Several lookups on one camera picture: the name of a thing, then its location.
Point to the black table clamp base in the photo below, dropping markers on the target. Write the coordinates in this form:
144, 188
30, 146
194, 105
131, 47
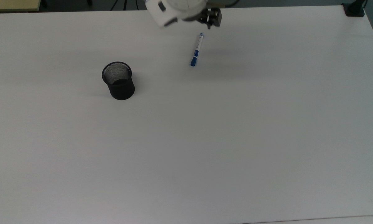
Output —
354, 11

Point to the black mesh pen cup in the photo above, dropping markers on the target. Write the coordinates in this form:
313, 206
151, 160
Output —
121, 90

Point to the light wooden table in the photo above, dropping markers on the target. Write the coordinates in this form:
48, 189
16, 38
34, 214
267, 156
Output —
12, 4

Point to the blue and white marker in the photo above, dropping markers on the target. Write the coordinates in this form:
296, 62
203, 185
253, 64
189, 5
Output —
196, 51

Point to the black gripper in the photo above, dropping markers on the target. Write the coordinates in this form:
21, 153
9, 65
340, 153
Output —
208, 14

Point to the black tripod legs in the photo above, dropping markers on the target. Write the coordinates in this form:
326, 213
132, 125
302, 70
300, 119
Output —
125, 3

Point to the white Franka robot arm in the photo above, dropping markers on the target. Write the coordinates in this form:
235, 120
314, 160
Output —
180, 7

